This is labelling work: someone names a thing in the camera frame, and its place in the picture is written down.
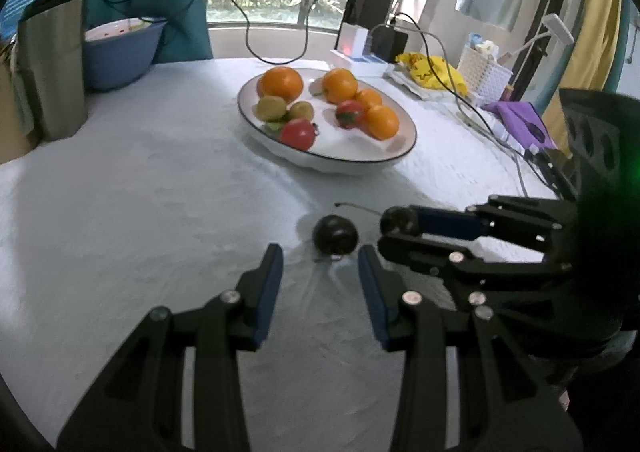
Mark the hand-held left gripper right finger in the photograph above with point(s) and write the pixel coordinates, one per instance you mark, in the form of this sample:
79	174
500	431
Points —
372	297

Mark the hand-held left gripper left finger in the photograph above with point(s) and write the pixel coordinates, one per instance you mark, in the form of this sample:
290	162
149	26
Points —
267	292

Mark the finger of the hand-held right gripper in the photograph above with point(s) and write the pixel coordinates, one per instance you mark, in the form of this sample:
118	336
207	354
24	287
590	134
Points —
425	252
450	224

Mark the dark purple plum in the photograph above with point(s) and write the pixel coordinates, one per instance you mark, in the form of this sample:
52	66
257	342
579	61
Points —
335	234
397	220

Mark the small orange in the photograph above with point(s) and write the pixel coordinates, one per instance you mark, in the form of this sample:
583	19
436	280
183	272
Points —
370	97
381	122

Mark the white plate with dark rim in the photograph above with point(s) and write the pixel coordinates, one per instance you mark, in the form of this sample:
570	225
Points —
350	152

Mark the red plum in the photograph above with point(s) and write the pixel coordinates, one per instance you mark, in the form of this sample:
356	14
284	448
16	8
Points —
350	114
298	134

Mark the large orange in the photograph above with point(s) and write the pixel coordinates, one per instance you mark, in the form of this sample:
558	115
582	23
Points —
340	85
281	84

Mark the yellow-green plum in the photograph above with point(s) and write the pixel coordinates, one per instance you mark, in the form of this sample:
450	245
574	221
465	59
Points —
271	108
301	110

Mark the purple cloth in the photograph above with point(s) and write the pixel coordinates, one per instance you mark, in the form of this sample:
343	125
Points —
520	125

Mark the yellow plastic bag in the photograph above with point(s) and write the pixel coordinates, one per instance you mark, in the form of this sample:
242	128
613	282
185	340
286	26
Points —
435	72

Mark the white woven basket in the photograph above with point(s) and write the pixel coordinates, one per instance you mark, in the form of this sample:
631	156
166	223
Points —
482	72

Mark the yellow curtain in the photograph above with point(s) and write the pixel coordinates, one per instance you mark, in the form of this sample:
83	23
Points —
585	47

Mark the white desk lamp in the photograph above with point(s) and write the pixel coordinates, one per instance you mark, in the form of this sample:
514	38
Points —
560	30

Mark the black power adapter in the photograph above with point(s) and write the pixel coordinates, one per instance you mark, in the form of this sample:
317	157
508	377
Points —
390	45

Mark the white plug adapter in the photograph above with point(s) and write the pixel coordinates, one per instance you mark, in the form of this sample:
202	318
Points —
352	40

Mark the blue plastic basin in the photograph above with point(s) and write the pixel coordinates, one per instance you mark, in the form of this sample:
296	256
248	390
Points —
122	57

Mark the brown cardboard box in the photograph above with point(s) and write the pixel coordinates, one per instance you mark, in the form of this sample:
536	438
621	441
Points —
12	117

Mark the stainless steel tumbler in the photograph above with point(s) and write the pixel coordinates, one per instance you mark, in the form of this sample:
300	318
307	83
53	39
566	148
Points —
52	67

